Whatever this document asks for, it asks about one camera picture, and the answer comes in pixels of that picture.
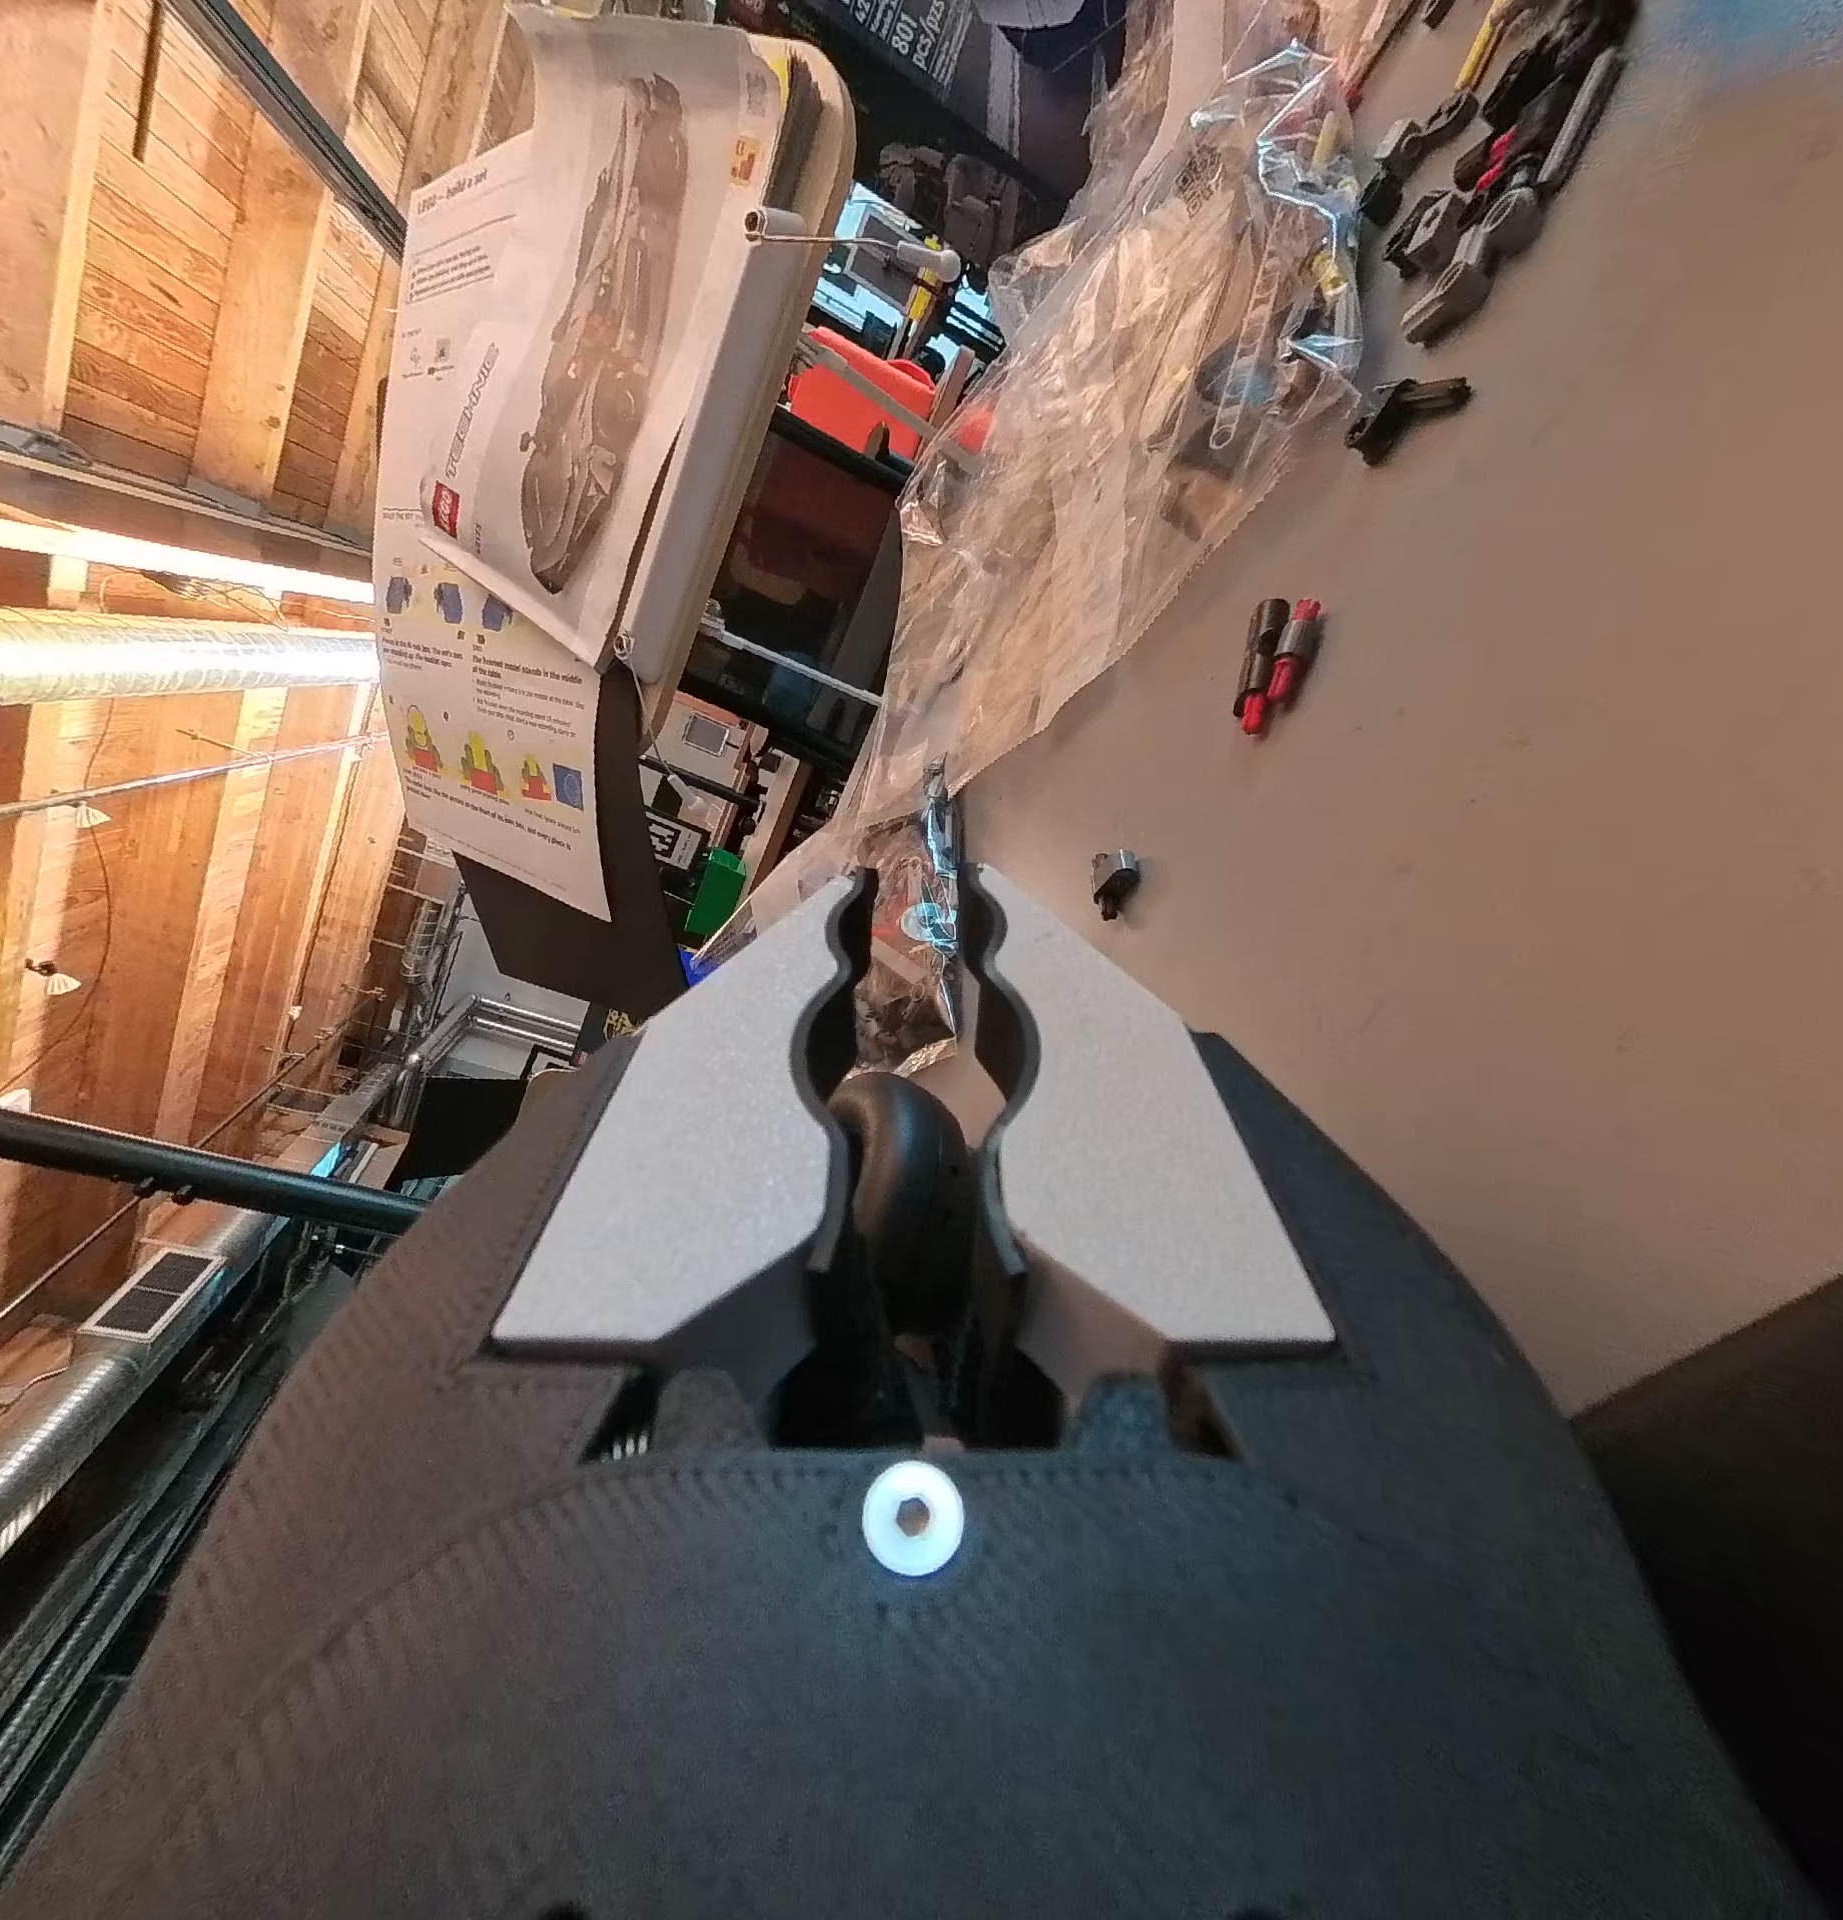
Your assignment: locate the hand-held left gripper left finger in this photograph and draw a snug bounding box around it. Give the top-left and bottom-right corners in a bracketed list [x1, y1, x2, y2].
[490, 865, 924, 1452]

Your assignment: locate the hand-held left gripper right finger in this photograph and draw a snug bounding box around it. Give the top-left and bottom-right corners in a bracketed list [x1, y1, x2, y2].
[960, 862, 1337, 1452]

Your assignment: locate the black round lego piece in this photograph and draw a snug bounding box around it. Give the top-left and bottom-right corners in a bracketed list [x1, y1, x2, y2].
[822, 1069, 985, 1360]

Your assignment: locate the red and grey lego pin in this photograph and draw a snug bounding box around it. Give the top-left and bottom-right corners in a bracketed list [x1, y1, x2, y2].
[1265, 597, 1329, 709]

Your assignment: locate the lego instruction booklet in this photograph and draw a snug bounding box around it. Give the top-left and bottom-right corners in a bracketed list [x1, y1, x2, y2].
[372, 0, 784, 923]

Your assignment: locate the black lego connector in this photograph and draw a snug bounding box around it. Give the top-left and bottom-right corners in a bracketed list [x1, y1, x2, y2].
[1383, 187, 1469, 283]

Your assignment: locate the grey lego brick axle hole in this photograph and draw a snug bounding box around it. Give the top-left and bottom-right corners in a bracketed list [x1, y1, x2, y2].
[1371, 91, 1481, 187]

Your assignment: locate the light grey lego axle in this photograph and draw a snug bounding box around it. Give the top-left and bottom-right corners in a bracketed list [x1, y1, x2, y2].
[1521, 43, 1631, 198]

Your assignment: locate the green box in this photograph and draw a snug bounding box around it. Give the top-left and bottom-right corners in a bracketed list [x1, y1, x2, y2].
[676, 846, 748, 948]

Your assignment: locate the black sheet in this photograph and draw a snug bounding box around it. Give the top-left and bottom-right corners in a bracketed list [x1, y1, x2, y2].
[454, 675, 702, 1026]

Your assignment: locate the black pole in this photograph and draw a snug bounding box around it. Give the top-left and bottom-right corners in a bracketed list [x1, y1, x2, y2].
[0, 1098, 432, 1236]

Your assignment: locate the white vent grille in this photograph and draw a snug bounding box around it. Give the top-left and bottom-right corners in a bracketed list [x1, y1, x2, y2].
[76, 1242, 228, 1344]

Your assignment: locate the clear bag with white label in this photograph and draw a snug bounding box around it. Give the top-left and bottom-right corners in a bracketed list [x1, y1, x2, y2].
[862, 0, 1367, 799]

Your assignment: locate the fluorescent ceiling light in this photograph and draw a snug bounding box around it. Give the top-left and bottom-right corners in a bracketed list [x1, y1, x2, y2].
[0, 510, 378, 606]

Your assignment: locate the orange plastic object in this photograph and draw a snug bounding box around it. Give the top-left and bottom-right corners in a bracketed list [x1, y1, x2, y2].
[786, 352, 1001, 456]

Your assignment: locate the silver flexible duct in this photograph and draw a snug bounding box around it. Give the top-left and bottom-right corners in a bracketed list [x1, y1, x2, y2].
[0, 1201, 288, 1597]

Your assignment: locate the silver ventilation duct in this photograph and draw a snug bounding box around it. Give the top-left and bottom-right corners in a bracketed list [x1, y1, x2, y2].
[0, 606, 386, 710]

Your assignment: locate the white wire page holder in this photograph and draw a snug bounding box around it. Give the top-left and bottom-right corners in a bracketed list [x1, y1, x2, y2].
[742, 205, 966, 287]

